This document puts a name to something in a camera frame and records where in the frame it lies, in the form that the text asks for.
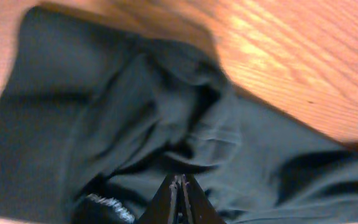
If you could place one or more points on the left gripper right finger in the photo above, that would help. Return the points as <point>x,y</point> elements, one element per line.
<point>195,207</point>

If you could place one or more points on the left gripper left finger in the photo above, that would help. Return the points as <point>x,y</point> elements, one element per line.
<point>163,207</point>

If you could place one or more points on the black polo shirt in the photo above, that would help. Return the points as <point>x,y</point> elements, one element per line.
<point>92,119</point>

